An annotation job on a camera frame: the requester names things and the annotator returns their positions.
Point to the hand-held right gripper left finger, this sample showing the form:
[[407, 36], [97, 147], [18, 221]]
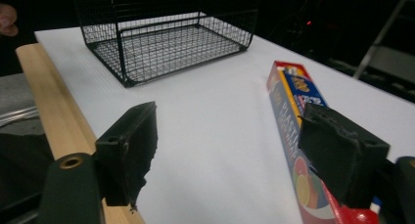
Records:
[[129, 152]]

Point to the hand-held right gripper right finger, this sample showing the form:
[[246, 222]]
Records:
[[339, 152]]

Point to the long plastic wrap box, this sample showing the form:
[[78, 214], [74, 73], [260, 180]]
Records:
[[288, 97]]

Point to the grey metal stand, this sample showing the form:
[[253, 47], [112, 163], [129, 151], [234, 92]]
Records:
[[381, 31]]

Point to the wooden table edge rail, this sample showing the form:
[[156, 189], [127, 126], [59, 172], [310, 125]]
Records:
[[55, 110]]

